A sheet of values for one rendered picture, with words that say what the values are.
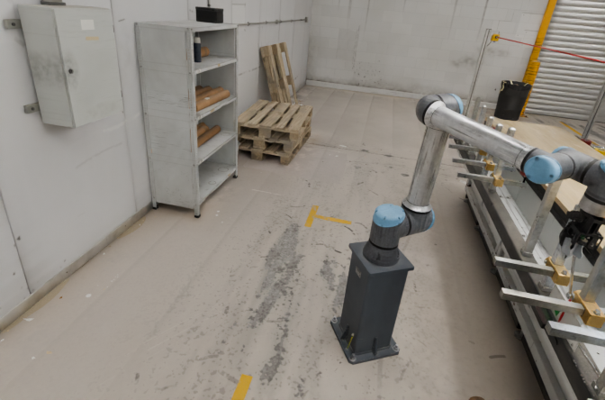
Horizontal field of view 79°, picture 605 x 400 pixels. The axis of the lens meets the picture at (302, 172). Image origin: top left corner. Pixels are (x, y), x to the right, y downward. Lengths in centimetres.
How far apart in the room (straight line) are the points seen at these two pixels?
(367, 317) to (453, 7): 762
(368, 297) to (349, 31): 749
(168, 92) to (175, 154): 51
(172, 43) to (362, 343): 234
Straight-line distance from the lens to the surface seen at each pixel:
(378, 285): 198
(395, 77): 898
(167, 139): 316
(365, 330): 218
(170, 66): 298
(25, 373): 248
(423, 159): 184
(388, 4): 887
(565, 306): 169
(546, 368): 249
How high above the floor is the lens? 176
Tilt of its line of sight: 25 degrees down
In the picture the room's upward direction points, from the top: 5 degrees clockwise
